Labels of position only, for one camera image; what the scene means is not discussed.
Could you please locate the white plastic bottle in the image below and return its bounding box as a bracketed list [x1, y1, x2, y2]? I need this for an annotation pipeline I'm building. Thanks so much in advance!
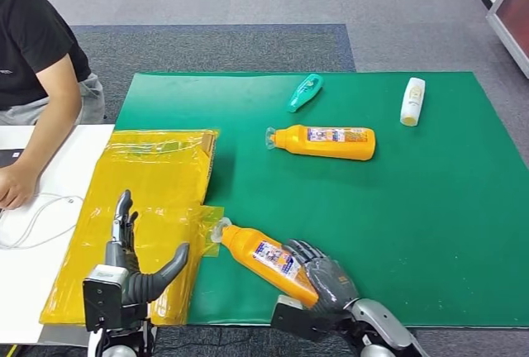
[399, 76, 426, 128]

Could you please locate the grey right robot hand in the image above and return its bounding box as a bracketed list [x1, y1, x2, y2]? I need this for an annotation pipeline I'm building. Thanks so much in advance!
[282, 239, 361, 326]

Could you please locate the person's hand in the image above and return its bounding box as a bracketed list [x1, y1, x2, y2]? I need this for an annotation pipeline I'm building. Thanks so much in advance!
[0, 161, 40, 211]

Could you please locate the orange bottle, clear cap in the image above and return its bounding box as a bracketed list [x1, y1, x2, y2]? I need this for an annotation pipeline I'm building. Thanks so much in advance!
[265, 124, 377, 162]

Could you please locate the white cable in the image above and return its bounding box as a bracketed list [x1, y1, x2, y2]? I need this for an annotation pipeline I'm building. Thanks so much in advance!
[0, 193, 85, 251]

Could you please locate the green table mat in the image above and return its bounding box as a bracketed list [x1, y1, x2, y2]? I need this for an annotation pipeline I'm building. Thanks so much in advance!
[115, 72, 529, 328]

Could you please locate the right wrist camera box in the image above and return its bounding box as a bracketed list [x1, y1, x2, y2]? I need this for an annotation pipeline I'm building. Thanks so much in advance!
[270, 295, 329, 343]

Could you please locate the person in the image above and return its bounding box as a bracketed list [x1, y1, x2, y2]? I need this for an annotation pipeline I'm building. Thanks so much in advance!
[0, 0, 106, 127]

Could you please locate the yellow film wrapped cardboard box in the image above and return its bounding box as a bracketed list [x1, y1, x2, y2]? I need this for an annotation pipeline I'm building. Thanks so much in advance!
[40, 128, 225, 327]

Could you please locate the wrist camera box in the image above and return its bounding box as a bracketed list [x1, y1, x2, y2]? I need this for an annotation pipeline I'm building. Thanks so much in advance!
[82, 264, 149, 334]
[270, 295, 329, 343]

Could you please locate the teal plastic bottle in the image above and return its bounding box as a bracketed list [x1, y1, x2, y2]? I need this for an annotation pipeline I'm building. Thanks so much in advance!
[287, 74, 324, 114]

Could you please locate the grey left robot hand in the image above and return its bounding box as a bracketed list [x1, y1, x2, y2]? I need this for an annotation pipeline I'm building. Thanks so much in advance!
[103, 190, 190, 307]

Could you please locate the orange bottle with red label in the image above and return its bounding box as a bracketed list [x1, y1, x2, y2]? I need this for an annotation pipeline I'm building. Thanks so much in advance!
[210, 217, 318, 310]

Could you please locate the white framed red cabinet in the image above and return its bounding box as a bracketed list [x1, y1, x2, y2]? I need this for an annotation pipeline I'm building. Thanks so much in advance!
[486, 0, 529, 79]

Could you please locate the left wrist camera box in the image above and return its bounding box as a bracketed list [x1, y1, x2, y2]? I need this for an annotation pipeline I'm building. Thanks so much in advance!
[82, 264, 149, 334]

